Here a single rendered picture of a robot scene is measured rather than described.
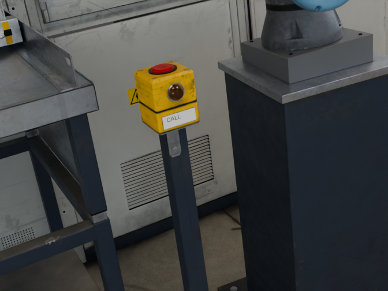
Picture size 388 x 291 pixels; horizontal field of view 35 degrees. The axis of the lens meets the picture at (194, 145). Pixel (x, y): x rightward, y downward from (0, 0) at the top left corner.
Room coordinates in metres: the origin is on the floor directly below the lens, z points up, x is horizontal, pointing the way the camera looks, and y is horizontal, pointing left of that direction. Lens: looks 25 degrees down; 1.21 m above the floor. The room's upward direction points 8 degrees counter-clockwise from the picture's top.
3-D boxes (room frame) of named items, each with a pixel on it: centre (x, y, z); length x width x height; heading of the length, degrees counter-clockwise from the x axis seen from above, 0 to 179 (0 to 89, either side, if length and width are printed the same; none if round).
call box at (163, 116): (1.00, 0.04, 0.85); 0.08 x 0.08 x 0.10; 25
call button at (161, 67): (1.00, 0.04, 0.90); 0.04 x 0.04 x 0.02
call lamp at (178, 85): (0.96, 0.02, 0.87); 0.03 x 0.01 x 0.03; 115
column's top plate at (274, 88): (1.39, -0.29, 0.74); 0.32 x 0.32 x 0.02; 20
